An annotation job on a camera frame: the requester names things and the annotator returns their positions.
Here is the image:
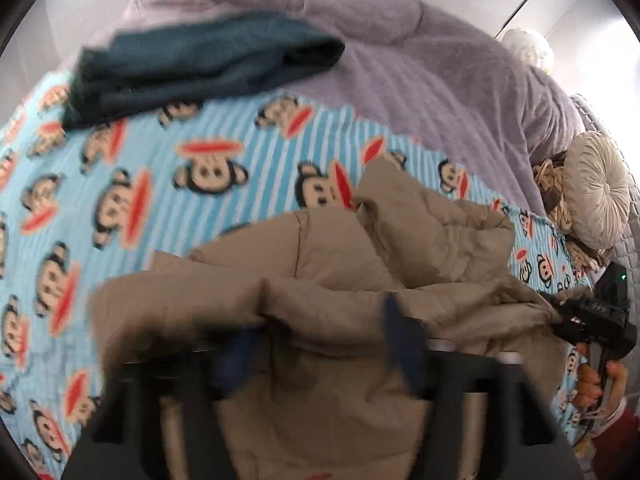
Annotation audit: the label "monkey print striped blanket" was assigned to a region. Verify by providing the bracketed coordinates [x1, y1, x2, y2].
[0, 67, 596, 480]

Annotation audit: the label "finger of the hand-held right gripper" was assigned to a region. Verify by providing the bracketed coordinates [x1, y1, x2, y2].
[551, 317, 595, 344]
[544, 291, 599, 317]

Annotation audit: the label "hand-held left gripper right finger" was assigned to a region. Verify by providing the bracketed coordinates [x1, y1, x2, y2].
[381, 294, 586, 480]

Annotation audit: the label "purple bedspread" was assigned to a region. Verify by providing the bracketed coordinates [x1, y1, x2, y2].
[75, 0, 593, 216]

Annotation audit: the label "blue jeans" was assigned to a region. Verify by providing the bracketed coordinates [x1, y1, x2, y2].
[62, 12, 346, 131]

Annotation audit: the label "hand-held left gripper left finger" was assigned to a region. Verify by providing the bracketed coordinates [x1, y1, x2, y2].
[65, 325, 261, 480]

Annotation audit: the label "beige braided knot cushion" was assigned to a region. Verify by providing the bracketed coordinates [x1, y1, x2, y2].
[531, 152, 608, 273]

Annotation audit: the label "person's right hand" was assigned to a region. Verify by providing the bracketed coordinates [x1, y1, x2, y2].
[574, 342, 630, 413]

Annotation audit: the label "tan puffer jacket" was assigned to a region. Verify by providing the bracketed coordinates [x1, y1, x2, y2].
[90, 157, 568, 480]

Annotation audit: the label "white round floral cushion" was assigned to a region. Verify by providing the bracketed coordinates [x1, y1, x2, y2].
[501, 27, 556, 70]

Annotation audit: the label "round cream pleated pillow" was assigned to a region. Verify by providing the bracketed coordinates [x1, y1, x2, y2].
[562, 131, 632, 251]

